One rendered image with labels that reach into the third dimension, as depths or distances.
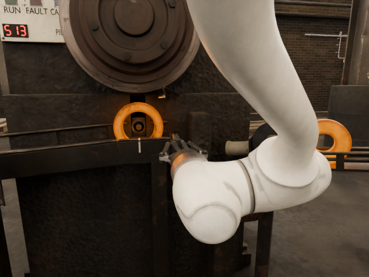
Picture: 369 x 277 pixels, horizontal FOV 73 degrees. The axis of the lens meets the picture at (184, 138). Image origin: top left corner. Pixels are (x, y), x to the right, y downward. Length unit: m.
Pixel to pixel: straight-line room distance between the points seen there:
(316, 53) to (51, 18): 8.20
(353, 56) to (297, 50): 3.52
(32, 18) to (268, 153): 0.95
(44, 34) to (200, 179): 0.86
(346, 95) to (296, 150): 2.90
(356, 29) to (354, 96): 2.10
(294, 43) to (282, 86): 8.17
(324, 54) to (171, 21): 8.26
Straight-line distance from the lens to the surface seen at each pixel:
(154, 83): 0.92
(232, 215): 0.40
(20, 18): 1.14
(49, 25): 1.11
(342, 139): 0.94
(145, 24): 0.84
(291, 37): 8.39
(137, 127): 1.04
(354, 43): 5.15
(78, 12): 0.93
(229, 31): 0.20
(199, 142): 0.96
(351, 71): 5.11
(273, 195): 0.45
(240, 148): 0.95
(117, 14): 0.85
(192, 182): 0.42
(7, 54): 1.17
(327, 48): 9.05
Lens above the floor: 0.92
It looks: 13 degrees down
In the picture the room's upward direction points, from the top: straight up
